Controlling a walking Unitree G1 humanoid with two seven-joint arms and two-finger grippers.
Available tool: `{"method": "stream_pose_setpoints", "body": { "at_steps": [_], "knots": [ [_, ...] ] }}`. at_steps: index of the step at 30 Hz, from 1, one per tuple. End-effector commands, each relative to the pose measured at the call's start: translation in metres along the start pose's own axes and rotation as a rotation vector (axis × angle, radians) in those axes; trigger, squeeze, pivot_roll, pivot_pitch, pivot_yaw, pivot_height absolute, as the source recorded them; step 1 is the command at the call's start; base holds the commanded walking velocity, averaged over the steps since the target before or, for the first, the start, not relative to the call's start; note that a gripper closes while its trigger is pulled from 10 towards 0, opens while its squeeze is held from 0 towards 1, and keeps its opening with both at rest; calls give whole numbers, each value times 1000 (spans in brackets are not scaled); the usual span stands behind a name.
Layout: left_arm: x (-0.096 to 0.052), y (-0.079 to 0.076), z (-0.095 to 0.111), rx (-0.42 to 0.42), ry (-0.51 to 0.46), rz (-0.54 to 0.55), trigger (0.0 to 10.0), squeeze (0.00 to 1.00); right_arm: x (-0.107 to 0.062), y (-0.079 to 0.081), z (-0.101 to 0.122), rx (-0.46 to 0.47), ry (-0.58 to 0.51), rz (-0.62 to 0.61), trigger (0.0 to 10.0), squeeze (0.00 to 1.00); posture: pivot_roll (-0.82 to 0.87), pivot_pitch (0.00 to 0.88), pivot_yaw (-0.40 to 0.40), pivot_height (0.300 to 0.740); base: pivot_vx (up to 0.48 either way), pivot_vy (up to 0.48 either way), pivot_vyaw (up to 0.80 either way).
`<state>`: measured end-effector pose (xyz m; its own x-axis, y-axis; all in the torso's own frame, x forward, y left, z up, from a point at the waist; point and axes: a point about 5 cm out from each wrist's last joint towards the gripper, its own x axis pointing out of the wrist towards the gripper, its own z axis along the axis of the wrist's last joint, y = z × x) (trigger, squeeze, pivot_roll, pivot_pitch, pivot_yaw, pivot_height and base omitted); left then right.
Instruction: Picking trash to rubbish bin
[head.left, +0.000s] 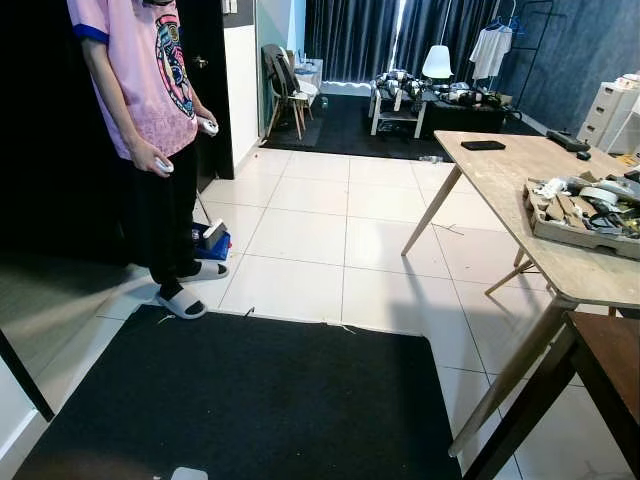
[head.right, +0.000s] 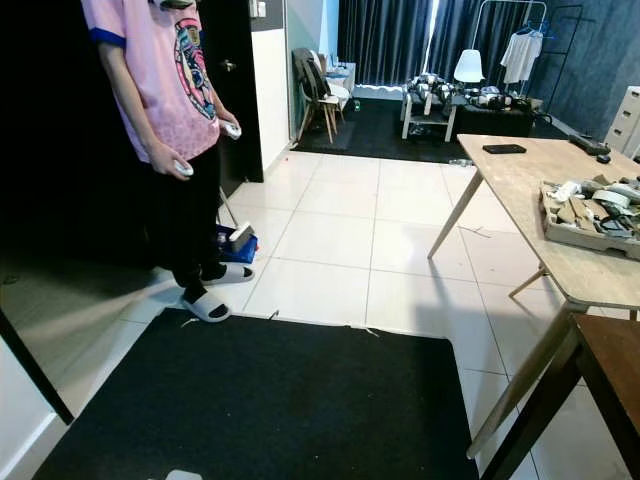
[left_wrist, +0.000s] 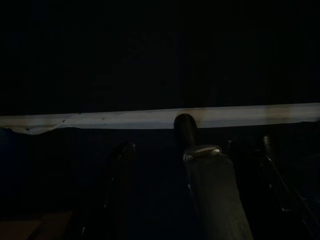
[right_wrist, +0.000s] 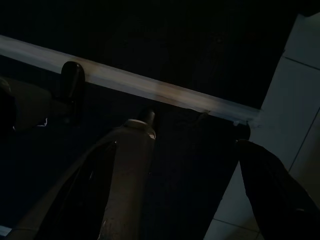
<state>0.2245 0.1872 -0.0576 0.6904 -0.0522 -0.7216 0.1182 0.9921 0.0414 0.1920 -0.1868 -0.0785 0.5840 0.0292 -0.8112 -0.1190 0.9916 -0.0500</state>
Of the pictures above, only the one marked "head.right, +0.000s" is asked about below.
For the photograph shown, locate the dark curtain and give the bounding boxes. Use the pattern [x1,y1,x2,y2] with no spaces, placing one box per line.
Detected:
[338,0,551,89]

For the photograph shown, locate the white shell chair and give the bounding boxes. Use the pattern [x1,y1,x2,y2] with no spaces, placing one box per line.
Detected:
[453,49,484,87]

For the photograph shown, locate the wooden chair with dark jacket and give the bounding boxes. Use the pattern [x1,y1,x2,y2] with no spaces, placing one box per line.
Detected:
[292,47,353,144]

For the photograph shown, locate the black remote control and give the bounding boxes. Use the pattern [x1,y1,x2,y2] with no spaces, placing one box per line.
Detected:
[568,133,614,164]

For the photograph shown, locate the cardboard tray of tools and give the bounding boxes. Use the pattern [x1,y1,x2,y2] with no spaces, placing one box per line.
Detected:
[540,178,640,261]

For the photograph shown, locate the person's left hand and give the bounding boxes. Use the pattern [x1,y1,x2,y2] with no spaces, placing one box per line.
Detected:
[214,107,241,133]

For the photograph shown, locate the cluttered low bench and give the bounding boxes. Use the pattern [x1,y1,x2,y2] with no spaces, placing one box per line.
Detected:
[400,73,543,141]

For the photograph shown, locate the person's right hand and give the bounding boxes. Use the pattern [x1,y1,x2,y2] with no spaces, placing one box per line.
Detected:
[148,141,189,181]

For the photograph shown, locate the black door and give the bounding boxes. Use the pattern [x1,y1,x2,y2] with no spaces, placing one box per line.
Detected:
[205,0,266,186]

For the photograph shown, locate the light wooden table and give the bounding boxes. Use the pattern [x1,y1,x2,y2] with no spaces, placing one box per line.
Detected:
[428,135,640,461]

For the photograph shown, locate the white drawer cabinet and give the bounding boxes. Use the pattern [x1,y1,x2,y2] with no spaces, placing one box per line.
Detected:
[605,85,640,161]

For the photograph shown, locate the black floor mat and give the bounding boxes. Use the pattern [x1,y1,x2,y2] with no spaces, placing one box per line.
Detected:
[32,310,479,480]

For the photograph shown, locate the white and black slipper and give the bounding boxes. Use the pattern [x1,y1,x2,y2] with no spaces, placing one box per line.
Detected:
[210,263,258,286]
[182,288,233,324]

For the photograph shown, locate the black slanted furniture leg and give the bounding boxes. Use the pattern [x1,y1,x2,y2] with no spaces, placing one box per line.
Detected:
[0,313,76,426]

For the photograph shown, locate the blue and white box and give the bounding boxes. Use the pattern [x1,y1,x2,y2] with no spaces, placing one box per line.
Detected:
[218,224,259,263]

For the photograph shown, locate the black clothes rack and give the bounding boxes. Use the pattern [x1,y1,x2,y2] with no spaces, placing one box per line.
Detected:
[475,0,585,121]

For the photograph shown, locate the white hanging shirt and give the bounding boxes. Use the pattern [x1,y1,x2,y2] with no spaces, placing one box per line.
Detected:
[502,30,544,85]

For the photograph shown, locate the dark brown wooden table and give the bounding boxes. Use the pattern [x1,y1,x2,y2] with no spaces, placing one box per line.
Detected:
[480,315,640,480]

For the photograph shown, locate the person in pink shirt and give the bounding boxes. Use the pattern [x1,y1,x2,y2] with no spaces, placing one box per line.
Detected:
[80,0,259,324]

